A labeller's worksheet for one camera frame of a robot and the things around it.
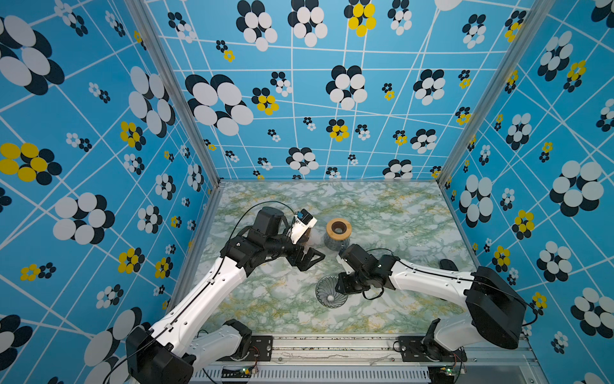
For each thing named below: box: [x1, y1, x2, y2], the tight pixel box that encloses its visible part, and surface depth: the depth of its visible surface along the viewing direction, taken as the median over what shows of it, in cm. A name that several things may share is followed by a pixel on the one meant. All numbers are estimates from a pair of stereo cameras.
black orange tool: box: [438, 258, 459, 272], surface depth 93 cm
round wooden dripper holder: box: [325, 217, 353, 241], surface depth 91 cm
